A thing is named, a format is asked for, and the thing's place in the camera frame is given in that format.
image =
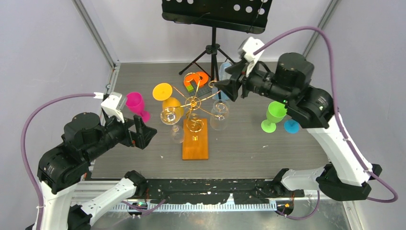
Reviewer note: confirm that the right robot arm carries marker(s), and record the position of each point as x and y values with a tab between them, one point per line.
343	178

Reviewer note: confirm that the clear wine glass front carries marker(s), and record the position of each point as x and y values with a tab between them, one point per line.
219	114

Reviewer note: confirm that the orange ring toy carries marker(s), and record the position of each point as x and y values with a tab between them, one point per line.
199	78

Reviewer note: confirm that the grey building plate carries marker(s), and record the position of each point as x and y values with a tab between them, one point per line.
201	92

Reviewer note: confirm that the gold wire wine glass rack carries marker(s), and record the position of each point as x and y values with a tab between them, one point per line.
195	144

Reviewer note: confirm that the orange wine glass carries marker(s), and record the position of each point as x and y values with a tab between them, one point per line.
163	92

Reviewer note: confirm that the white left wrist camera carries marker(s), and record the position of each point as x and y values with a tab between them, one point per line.
112	105

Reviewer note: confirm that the clear wine glass back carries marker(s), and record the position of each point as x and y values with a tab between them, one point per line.
171	116

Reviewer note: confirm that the clear wine glass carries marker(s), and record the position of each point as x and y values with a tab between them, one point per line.
219	114
171	116

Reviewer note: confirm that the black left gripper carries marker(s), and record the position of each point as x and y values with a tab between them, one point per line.
144	137

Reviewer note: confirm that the green wine glass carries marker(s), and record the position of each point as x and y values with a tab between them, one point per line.
276	112

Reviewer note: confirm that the pink wine glass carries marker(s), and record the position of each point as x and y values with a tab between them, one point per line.
136	104

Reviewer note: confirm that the blue wine glass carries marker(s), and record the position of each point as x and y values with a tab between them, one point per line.
291	126

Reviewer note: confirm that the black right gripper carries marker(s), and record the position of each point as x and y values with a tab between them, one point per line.
231	86

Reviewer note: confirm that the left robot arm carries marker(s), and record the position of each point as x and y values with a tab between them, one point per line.
61	169

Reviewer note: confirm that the black music stand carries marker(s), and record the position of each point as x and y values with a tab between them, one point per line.
248	16

